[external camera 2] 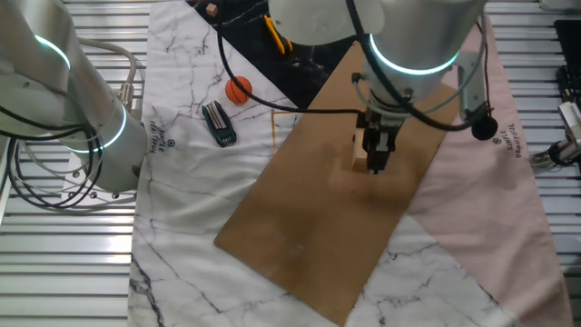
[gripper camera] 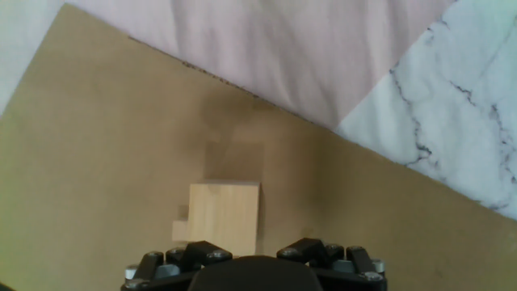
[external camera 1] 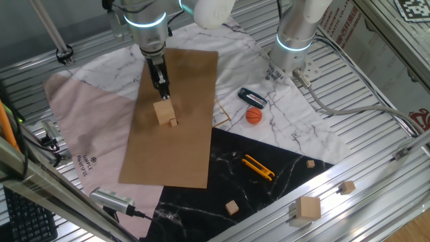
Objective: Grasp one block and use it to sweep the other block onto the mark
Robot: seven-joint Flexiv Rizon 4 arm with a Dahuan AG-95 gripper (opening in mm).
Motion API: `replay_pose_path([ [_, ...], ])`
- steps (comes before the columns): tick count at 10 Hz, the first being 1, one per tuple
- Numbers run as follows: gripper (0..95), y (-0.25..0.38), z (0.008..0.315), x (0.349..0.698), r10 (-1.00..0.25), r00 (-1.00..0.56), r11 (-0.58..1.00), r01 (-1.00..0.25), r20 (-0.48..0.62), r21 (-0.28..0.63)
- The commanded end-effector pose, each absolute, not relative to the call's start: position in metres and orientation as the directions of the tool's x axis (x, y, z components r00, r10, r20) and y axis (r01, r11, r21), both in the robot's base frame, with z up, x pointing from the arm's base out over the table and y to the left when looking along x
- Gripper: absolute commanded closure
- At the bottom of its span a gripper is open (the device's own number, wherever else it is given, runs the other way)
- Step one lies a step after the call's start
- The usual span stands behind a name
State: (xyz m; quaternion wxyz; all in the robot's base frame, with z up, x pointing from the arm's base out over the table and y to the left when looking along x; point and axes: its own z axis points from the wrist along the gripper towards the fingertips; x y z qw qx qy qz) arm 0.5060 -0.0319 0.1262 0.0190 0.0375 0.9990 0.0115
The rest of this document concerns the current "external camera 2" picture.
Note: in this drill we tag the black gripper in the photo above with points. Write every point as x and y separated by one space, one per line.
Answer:
377 122

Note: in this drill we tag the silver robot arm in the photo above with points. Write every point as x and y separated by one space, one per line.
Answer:
422 32

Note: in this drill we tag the brown fibreboard sheet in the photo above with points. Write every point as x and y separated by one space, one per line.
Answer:
308 218

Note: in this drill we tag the orange mini basketball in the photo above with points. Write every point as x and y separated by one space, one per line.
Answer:
233 93

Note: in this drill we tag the yellow black cutter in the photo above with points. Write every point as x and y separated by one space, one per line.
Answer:
274 34

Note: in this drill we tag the dark green hex key set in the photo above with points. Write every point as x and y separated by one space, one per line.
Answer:
219 123

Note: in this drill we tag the marble pink black cloth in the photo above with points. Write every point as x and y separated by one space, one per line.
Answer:
190 218

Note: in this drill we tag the small wooden cube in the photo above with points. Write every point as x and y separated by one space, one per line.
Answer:
211 10

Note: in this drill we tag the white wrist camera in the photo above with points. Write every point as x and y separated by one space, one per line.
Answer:
472 86

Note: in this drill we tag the grey camera on black clamp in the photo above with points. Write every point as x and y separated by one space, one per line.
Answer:
573 122

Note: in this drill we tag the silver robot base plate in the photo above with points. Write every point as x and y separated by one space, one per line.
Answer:
84 188

